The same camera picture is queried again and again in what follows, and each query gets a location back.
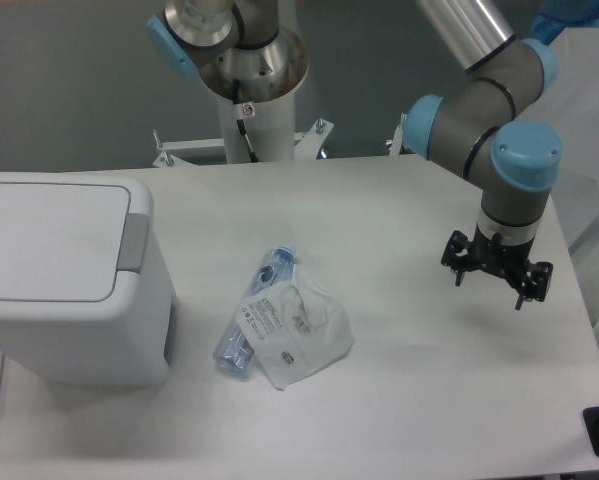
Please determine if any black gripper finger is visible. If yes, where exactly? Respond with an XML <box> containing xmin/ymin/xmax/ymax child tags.
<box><xmin>441</xmin><ymin>230</ymin><xmax>475</xmax><ymax>286</ymax></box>
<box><xmin>508</xmin><ymin>261</ymin><xmax>553</xmax><ymax>310</ymax></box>

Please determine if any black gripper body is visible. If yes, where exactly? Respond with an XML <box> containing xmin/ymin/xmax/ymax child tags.
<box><xmin>468</xmin><ymin>228</ymin><xmax>534</xmax><ymax>279</ymax></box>

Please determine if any white push-button trash can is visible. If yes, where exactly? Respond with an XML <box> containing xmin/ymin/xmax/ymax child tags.
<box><xmin>0</xmin><ymin>172</ymin><xmax>176</xmax><ymax>386</ymax></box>

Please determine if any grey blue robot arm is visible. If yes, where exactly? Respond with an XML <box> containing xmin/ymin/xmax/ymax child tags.
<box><xmin>147</xmin><ymin>1</ymin><xmax>563</xmax><ymax>302</ymax></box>

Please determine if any metal clamp bolt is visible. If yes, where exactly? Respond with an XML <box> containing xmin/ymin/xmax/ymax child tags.
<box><xmin>385</xmin><ymin>113</ymin><xmax>412</xmax><ymax>156</ymax></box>

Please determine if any white covered side table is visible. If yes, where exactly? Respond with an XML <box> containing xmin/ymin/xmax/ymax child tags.
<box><xmin>544</xmin><ymin>28</ymin><xmax>599</xmax><ymax>346</ymax></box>

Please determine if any white plastic packaging bag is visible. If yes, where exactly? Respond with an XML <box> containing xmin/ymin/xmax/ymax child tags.
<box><xmin>238</xmin><ymin>265</ymin><xmax>355</xmax><ymax>390</ymax></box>

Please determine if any blue plastic cover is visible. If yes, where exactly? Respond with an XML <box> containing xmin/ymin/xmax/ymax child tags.
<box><xmin>531</xmin><ymin>0</ymin><xmax>599</xmax><ymax>45</ymax></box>

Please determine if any clear plastic water bottle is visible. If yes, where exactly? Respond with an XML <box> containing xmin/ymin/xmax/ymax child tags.
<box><xmin>213</xmin><ymin>245</ymin><xmax>296</xmax><ymax>374</ymax></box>

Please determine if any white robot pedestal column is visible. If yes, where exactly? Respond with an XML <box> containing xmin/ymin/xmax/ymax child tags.
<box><xmin>198</xmin><ymin>27</ymin><xmax>311</xmax><ymax>164</ymax></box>

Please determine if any black pedestal cable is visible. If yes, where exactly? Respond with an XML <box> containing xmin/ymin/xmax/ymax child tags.
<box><xmin>232</xmin><ymin>78</ymin><xmax>259</xmax><ymax>163</ymax></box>

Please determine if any white pedestal base bracket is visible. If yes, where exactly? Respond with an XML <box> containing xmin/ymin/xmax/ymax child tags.
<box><xmin>152</xmin><ymin>118</ymin><xmax>334</xmax><ymax>168</ymax></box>

